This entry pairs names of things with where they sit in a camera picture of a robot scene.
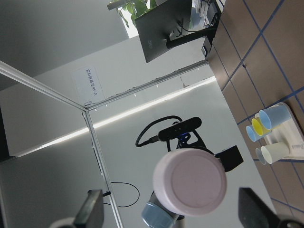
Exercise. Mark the grey plastic cup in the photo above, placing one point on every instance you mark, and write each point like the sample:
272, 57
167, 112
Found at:
260, 156

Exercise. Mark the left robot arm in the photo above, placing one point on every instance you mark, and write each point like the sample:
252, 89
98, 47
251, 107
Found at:
155, 215

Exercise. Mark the blue plastic cup front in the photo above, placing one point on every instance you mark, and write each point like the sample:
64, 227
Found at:
274, 116

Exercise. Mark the black computer monitor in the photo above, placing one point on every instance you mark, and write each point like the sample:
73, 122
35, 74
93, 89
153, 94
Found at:
167, 26

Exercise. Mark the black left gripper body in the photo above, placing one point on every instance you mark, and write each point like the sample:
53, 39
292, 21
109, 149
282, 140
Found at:
183, 144

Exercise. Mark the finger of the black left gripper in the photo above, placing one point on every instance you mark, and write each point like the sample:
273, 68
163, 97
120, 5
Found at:
230, 158

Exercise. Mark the aluminium frame post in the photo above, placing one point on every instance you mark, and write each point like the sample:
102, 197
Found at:
20, 77

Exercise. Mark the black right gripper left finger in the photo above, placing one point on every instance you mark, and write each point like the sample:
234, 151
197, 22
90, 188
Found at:
91, 214

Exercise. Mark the cream plastic tray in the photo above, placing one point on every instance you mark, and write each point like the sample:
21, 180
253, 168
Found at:
288, 132

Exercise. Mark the pale green plastic cup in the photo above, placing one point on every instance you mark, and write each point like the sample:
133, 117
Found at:
275, 152

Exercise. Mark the green plant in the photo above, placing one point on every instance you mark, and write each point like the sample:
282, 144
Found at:
135, 8

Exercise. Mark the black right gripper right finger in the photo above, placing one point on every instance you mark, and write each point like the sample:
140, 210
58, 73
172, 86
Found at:
254, 213

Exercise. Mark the white paper sign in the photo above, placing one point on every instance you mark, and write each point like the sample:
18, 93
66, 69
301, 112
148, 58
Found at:
87, 85

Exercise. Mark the blue plastic cup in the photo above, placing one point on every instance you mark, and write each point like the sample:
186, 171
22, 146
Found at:
274, 116
253, 136

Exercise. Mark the blue plastic cup rear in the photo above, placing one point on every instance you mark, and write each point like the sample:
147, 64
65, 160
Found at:
253, 136

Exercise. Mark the pink plastic cup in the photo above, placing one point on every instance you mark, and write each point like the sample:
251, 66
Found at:
189, 182

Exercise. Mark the yellow plastic cup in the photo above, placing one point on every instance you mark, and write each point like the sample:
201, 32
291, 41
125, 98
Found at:
258, 127

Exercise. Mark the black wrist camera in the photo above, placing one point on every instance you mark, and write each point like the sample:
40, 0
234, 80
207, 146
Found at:
179, 129

